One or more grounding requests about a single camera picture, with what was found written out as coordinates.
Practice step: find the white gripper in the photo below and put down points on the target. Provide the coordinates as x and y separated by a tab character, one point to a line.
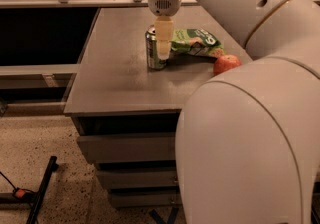
164	5

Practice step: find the green soda can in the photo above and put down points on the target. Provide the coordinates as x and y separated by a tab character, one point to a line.
153	61

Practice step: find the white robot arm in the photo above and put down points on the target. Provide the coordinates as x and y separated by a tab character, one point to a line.
248	140

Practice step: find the green rice chip bag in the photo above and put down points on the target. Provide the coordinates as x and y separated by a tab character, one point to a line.
196	42

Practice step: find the orange fruit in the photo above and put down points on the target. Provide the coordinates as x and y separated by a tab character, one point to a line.
225	63

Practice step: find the grey drawer cabinet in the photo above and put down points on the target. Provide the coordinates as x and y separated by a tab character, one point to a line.
126	114

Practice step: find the black stand leg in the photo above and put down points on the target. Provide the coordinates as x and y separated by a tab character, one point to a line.
52	166

